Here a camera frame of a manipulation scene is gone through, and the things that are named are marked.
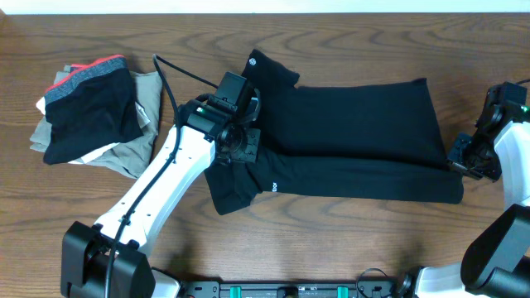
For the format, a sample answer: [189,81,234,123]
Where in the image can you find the black pants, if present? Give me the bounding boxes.
[205,50,464,215]

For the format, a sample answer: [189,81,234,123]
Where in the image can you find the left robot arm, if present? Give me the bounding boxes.
[60,94,261,297]

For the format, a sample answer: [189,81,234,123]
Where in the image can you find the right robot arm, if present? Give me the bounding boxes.
[412,105,529,298]

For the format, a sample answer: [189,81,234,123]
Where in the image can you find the white folded garment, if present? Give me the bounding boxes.
[36,97,151,165]

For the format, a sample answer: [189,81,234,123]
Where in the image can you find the black folded shorts grey waistband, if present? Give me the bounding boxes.
[43,55,142,165]

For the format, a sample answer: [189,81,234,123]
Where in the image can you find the left black cable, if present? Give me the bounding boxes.
[103,53,220,298]

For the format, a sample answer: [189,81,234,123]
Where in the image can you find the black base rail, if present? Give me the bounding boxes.
[177,278,416,298]

